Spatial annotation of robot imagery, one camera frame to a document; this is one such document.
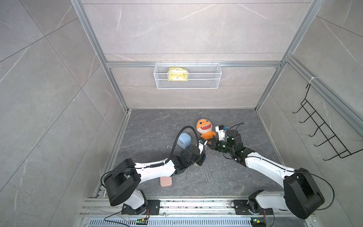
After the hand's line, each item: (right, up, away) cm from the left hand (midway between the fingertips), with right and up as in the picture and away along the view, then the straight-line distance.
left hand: (206, 149), depth 81 cm
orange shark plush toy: (+1, +12, +17) cm, 21 cm away
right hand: (0, +4, +2) cm, 5 cm away
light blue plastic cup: (-13, +4, +10) cm, 17 cm away
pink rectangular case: (-24, -18, -1) cm, 30 cm away
